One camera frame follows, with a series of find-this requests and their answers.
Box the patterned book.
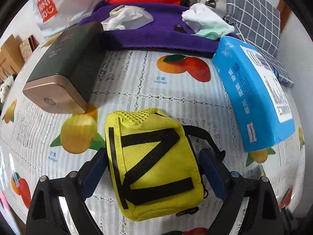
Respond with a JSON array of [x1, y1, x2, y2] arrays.
[[19, 35, 38, 62]]

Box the brown wooden door frame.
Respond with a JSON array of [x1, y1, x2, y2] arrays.
[[276, 0, 292, 32]]

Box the green tissue pack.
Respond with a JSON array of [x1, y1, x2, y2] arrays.
[[109, 4, 126, 16]]

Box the yellow pouch with black straps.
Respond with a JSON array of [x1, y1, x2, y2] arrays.
[[104, 108, 226, 221]]

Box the white and mint glove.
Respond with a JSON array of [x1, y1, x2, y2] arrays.
[[181, 3, 235, 40]]

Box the blue tissue box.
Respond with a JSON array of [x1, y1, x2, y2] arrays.
[[212, 36, 295, 152]]

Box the wooden bed headboard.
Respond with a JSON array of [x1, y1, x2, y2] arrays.
[[0, 34, 24, 81]]

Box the purple towel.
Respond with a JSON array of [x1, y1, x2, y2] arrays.
[[77, 0, 240, 59]]

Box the white Miniso plastic bag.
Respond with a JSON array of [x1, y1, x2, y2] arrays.
[[32, 0, 102, 38]]

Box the colourful bedding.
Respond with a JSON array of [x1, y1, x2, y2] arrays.
[[0, 75, 14, 110]]

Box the clear fruit-print pouch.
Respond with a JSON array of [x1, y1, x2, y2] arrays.
[[101, 5, 154, 31]]

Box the grey checked cushion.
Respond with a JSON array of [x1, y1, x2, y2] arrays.
[[224, 0, 294, 88]]

